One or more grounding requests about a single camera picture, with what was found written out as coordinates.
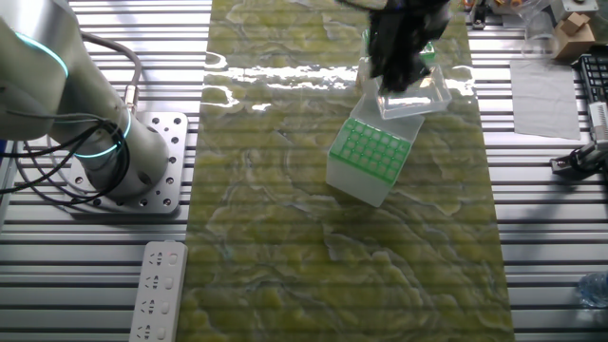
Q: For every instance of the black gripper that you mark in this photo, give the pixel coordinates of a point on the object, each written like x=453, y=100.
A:
x=408, y=33

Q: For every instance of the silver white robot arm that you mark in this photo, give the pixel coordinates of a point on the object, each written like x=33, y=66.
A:
x=47, y=71

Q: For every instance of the clear tip box green rack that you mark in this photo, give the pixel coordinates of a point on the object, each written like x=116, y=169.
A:
x=361, y=185
x=418, y=102

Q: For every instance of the clear plastic container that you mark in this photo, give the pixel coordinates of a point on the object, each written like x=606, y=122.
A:
x=539, y=33

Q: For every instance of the white paper sheet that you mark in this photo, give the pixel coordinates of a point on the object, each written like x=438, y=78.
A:
x=546, y=100

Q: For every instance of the brown cardboard box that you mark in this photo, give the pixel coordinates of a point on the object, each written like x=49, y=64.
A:
x=575, y=40

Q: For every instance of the grey metal device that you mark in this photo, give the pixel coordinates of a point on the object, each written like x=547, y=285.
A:
x=575, y=5

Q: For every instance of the green marble patterned mat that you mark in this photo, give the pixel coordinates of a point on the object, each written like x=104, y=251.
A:
x=285, y=237

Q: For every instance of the black keyboard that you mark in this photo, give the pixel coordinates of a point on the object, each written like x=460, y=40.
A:
x=596, y=78

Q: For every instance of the clear water bottle blue cap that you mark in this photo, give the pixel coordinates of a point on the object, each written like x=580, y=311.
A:
x=596, y=290

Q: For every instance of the white power strip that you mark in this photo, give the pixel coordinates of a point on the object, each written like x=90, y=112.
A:
x=159, y=304

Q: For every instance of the black metal bracket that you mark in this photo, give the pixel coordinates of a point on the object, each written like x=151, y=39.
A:
x=479, y=16

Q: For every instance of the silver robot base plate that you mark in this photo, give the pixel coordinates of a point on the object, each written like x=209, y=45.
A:
x=176, y=142

